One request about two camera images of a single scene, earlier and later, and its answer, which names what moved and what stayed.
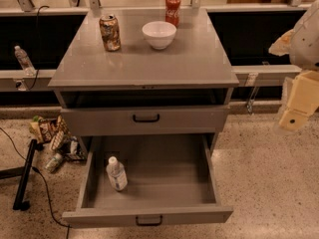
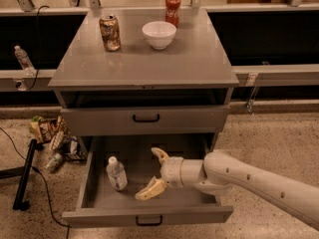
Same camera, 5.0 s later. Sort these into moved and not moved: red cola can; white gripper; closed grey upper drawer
Moved: white gripper
Not moved: red cola can; closed grey upper drawer
